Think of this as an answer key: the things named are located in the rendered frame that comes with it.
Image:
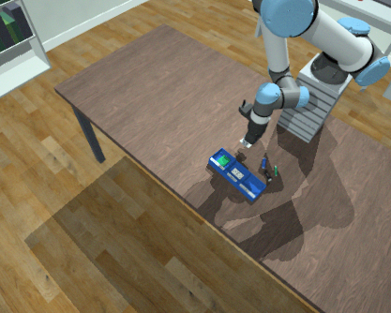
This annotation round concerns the blue three-compartment bin rack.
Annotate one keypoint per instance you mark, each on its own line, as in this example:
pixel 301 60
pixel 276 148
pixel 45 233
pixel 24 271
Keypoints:
pixel 249 184

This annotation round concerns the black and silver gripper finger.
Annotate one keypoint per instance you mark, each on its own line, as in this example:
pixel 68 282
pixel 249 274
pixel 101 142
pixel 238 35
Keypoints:
pixel 244 142

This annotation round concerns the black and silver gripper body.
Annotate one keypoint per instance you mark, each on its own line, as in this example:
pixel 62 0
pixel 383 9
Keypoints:
pixel 256 125

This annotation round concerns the black aa battery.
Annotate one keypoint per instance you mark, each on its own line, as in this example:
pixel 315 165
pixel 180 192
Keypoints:
pixel 267 175

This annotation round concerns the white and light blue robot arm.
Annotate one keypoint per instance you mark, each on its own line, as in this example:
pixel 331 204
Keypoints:
pixel 363 60

